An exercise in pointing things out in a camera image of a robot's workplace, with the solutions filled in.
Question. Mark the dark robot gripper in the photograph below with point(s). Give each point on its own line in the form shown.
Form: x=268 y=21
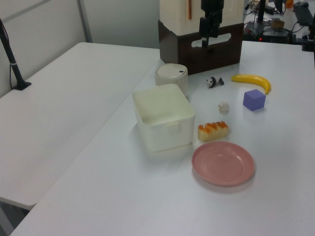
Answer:
x=209 y=24

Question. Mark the black camera pole with clamp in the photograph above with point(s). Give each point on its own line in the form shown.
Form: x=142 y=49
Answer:
x=11 y=61

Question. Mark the cream open square storage box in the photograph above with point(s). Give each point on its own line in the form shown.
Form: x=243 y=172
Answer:
x=163 y=116

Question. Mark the black electronic device box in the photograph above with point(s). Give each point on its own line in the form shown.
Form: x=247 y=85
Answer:
x=275 y=34

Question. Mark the black stand with base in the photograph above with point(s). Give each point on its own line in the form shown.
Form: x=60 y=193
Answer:
x=259 y=17

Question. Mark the small cream lidded trash can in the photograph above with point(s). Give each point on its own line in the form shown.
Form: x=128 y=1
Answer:
x=171 y=75

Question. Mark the orange glazed bread loaf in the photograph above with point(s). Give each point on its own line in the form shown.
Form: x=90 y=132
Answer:
x=213 y=131

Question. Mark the black table clamp mount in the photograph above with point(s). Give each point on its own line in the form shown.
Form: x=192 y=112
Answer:
x=308 y=37

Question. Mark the crumpled white paper ball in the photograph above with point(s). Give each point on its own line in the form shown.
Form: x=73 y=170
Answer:
x=223 y=107

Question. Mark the black keyboard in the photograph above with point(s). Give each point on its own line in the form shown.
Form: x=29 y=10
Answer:
x=304 y=12

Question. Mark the purple cube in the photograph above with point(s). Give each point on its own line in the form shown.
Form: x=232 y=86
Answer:
x=254 y=100

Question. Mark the small brown cardboard box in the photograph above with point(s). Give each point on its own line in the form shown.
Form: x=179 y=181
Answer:
x=277 y=23

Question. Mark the yellow banana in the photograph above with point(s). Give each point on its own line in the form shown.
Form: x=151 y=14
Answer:
x=256 y=80

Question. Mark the pink round plate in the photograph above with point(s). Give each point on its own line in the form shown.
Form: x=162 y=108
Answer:
x=222 y=163

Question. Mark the black white panda figurine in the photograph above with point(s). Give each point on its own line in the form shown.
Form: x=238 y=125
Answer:
x=213 y=81

